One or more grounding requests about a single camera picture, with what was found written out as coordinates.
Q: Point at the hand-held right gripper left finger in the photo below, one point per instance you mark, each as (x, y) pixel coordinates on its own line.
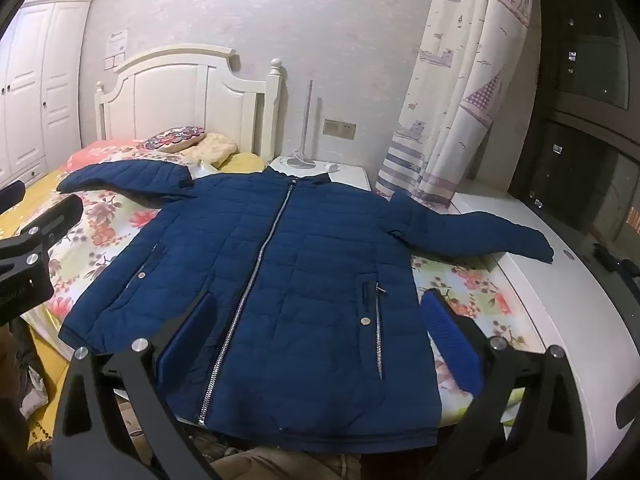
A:
(187, 337)

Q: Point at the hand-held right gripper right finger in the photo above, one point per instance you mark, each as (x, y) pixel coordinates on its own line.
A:
(450, 340)

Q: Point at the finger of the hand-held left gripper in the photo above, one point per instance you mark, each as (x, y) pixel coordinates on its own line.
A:
(55, 217)
(11, 195)

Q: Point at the blue padded jacket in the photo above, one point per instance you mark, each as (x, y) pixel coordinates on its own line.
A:
(300, 285)

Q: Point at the yellow bed sheet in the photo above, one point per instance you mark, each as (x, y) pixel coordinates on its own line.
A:
(35, 195)

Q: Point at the floral bed sheet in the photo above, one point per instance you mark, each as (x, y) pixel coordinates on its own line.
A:
(100, 230)

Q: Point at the dark cloth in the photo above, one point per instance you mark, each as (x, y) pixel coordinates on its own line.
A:
(30, 355)

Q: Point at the white window bench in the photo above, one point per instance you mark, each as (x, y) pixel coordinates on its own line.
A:
(550, 300)

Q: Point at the white wardrobe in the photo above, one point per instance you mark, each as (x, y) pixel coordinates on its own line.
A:
(45, 90)

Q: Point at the embroidered floral pillow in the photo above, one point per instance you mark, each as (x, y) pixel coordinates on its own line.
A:
(172, 139)

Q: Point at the person's plaid pajamas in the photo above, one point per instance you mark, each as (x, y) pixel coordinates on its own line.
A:
(260, 465)

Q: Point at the beige pillow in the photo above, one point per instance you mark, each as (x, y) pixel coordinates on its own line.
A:
(215, 147)

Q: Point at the white wooden bed headboard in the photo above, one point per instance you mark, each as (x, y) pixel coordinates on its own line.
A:
(175, 90)

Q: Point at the black clamp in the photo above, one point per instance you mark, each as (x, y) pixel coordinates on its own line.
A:
(615, 260)

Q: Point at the yellow pillow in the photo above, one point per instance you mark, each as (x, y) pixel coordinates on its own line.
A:
(245, 162)

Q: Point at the white nightstand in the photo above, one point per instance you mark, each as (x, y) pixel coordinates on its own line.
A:
(350, 177)

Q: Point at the white desk lamp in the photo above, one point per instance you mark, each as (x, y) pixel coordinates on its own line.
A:
(299, 161)

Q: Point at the printed curtain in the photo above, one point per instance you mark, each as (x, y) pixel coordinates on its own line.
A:
(450, 110)

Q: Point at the dark window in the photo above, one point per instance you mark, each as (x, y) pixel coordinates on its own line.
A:
(590, 60)

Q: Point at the wall switch panel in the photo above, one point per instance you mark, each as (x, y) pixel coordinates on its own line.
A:
(114, 63)

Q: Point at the white wall notice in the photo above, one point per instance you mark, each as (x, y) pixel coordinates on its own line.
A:
(117, 42)

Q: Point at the wall outlet panel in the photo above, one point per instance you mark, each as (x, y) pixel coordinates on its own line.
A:
(339, 129)

